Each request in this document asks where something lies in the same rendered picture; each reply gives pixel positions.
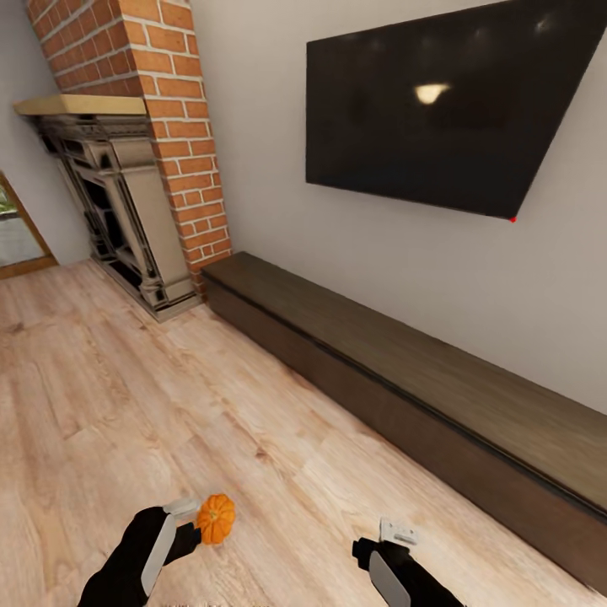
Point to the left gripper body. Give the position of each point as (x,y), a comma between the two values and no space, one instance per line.
(183,544)

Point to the cabinet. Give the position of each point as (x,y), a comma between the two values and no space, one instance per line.
(533,458)

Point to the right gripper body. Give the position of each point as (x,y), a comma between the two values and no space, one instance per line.
(365,549)

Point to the countertop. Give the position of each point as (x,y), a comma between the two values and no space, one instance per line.
(81,104)

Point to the wall mounted tv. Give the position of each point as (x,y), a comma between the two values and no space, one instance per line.
(456,110)

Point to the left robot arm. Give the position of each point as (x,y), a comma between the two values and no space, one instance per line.
(150,541)

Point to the pumpkin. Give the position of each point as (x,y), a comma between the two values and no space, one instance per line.
(215,519)

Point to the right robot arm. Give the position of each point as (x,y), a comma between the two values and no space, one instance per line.
(394,573)

